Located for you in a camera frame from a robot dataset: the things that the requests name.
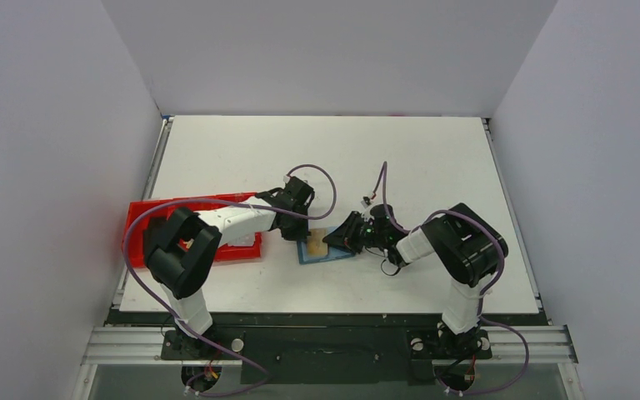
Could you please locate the red plastic compartment tray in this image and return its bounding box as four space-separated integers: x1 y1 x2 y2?
121 192 263 270

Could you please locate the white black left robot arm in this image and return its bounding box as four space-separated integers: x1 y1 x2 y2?
322 203 508 335

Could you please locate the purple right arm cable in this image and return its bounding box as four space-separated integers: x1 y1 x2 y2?
122 163 338 338

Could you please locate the aluminium frame rail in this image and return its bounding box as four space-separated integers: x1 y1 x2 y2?
82 326 577 366

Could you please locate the gold VIP card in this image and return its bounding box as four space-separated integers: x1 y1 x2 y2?
306 228 328 258

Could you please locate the blue leather card holder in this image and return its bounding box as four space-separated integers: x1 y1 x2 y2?
296 226 354 265

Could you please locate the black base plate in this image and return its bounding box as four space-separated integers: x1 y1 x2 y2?
104 312 548 388

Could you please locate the white VIP card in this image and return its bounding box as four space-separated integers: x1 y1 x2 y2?
228 232 258 248

